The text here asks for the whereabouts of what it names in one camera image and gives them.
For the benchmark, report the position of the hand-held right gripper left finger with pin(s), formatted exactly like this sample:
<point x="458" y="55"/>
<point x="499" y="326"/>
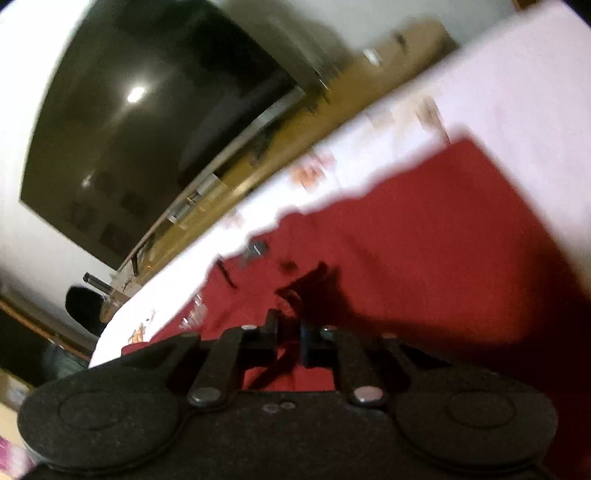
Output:
<point x="270" y="339"/>

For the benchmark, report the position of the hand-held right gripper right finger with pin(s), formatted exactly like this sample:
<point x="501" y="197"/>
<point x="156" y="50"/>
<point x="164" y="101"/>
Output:
<point x="315" y="347"/>

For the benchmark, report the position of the red garment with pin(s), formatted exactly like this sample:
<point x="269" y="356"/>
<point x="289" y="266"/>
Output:
<point x="438" y="258"/>

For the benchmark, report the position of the dark thermos bottle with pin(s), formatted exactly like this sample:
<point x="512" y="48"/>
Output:
<point x="98" y="283"/>

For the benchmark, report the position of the wooden television stand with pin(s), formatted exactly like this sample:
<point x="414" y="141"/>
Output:
<point x="281" y="138"/>

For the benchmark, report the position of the black flat screen television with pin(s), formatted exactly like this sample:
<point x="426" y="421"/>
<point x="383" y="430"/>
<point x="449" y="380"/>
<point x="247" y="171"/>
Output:
<point x="152" y="129"/>

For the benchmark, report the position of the small white object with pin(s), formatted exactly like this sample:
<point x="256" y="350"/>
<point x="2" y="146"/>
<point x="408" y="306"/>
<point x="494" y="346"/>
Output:
<point x="371" y="56"/>

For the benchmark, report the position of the pink floral bed sheet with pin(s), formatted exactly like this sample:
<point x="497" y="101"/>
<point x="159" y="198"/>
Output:
<point x="503" y="78"/>

